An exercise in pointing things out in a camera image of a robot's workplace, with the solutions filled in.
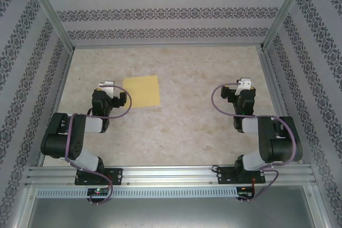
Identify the aluminium back rail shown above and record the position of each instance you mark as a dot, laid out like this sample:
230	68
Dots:
165	45

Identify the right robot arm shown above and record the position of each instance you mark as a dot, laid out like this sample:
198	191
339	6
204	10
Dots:
283	148

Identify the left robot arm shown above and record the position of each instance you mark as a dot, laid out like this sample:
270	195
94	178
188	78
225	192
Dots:
56	142

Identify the aluminium frame post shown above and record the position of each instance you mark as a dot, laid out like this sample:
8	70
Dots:
286	6
50	11

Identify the aluminium side rail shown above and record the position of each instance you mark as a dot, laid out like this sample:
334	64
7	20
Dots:
272	78
62	78

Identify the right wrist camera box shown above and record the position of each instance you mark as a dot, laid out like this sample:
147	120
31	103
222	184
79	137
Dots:
245	81

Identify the aluminium mounting rail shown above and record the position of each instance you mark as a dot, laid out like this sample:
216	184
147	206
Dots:
171	176

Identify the grey metal sheet panel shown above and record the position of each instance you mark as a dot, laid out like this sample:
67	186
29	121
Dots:
171	214

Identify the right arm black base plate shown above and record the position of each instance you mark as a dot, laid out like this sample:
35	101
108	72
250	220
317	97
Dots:
223	176

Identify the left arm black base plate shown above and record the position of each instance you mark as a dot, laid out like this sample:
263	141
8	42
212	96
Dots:
117	176

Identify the yellow square paper sheet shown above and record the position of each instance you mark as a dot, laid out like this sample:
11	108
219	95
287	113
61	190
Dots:
141	92

